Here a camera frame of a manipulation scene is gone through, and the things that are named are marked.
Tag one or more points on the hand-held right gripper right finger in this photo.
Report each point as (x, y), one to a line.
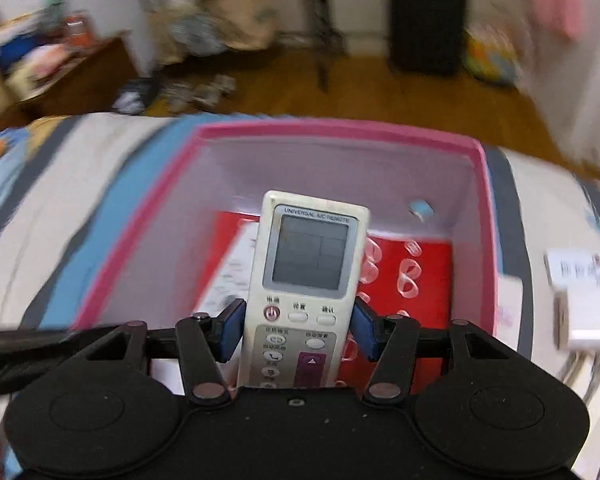
(365, 332)

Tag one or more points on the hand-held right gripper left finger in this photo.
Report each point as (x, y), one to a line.
(232, 332)

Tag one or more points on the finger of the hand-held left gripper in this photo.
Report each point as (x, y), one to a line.
(25, 347)

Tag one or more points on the white air conditioner remote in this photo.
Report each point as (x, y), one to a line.
(305, 260)

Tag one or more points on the pink storage box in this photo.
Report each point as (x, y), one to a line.
(330, 170)

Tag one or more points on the white plug charger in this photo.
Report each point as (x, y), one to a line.
(587, 317)

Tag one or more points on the white printed leaflet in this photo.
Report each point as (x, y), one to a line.
(230, 280)

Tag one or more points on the red packet with clear pieces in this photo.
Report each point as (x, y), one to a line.
(435, 305)

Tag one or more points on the small blue sticker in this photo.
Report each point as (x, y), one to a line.
(421, 209)

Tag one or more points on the small flat white remote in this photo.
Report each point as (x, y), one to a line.
(575, 265)

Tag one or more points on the pair of slippers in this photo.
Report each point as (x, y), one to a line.
(200, 92)

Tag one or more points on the dark cloth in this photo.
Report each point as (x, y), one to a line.
(135, 96)

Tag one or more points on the wooden dresser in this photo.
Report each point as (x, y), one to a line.
(87, 75)

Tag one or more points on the grey plastic bag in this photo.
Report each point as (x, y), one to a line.
(197, 35)

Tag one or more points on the black clothes rack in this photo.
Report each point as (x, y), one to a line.
(325, 35)

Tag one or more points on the colourful printed box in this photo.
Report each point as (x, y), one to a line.
(492, 57)

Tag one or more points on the brown paper bag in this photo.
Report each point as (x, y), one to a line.
(245, 20)

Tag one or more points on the black suitcase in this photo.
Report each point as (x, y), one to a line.
(427, 25)

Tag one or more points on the pink hanging towels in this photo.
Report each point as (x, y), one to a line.
(560, 0)

